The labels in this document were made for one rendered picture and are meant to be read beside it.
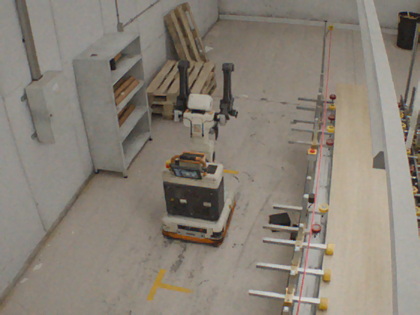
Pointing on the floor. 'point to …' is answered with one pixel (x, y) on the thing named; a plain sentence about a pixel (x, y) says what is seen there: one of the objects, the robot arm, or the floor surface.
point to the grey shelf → (98, 139)
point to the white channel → (397, 177)
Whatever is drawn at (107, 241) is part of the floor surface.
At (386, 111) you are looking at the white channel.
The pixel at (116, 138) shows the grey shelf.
